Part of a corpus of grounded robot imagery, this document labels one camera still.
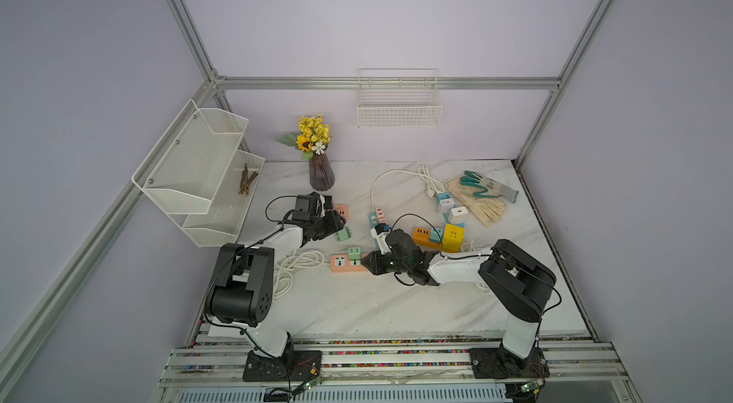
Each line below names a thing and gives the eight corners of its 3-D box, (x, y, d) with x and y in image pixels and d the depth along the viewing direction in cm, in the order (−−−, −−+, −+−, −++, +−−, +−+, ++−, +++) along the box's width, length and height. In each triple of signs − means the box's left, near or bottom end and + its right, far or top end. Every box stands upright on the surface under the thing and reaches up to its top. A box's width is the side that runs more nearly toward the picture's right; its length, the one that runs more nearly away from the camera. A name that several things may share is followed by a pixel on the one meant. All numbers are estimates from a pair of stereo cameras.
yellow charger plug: (439, 254, 97) (444, 241, 90) (441, 236, 101) (446, 223, 94) (457, 257, 96) (463, 245, 89) (458, 240, 100) (464, 227, 93)
